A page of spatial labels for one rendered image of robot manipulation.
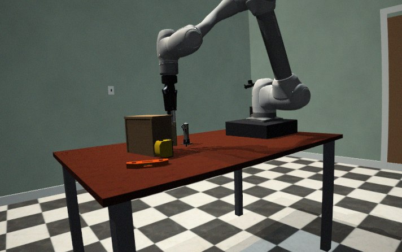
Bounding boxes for orange flat bar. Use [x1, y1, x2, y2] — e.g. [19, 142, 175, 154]
[126, 159, 169, 169]

